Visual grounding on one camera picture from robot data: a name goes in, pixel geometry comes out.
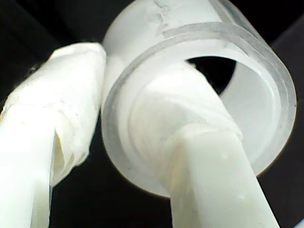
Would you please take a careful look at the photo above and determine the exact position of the large white tape roll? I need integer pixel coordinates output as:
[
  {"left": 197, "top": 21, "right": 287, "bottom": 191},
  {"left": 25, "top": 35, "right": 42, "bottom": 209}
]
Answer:
[{"left": 101, "top": 0, "right": 297, "bottom": 198}]

